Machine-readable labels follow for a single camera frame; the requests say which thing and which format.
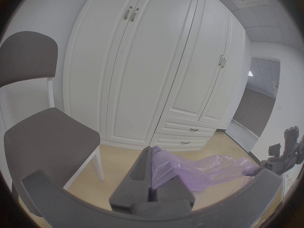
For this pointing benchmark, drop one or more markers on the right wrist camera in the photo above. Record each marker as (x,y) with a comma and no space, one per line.
(274,149)

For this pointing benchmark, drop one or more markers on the grey white chair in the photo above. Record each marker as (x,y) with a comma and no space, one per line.
(47,139)

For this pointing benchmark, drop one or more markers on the purple plastic bag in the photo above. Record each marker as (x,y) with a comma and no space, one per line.
(201,170)

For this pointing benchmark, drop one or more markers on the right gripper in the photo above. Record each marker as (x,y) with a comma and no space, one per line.
(282,165)

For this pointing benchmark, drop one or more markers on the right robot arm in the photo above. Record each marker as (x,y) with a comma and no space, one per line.
(291,141)

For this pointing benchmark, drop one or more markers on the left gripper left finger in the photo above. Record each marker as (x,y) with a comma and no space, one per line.
(140,184)

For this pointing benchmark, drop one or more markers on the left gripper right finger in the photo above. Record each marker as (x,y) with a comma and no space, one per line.
(175,191)

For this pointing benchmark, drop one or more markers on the grey curtain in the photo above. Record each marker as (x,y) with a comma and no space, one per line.
(254,110)

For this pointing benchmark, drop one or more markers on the white wardrobe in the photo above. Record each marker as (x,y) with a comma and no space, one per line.
(147,68)

